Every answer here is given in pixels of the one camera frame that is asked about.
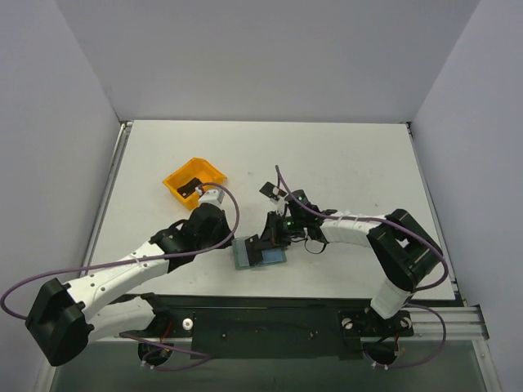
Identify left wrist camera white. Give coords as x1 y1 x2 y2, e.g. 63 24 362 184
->
195 186 225 208

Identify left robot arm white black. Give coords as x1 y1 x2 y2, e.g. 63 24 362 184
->
25 203 234 367

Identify black credit card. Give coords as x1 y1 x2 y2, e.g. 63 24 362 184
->
177 177 202 199
244 234 270 267
259 182 285 202

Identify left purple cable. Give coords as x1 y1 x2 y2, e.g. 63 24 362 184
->
1 181 241 372

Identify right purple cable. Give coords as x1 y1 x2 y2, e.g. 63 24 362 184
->
274 164 450 372

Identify purple cable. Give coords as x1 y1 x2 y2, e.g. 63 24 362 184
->
1 181 241 372
274 164 450 372

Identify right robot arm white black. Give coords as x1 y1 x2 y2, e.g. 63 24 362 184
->
254 183 443 334

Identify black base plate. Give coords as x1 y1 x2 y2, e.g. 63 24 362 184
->
132 293 413 359

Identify yellow plastic bin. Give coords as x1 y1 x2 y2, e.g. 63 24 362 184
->
163 158 227 211

